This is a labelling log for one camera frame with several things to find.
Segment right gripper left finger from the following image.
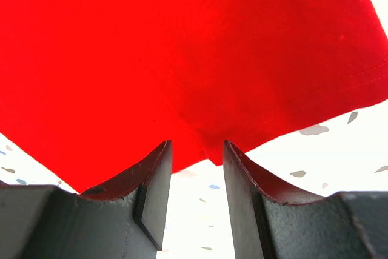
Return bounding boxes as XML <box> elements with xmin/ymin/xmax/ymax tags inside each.
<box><xmin>1</xmin><ymin>141</ymin><xmax>173</xmax><ymax>259</ymax></box>

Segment red t shirt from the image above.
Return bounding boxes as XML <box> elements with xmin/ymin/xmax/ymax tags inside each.
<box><xmin>1</xmin><ymin>0</ymin><xmax>387</xmax><ymax>192</ymax></box>

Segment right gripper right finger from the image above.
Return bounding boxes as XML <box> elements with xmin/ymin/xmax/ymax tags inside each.
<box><xmin>223</xmin><ymin>141</ymin><xmax>387</xmax><ymax>258</ymax></box>

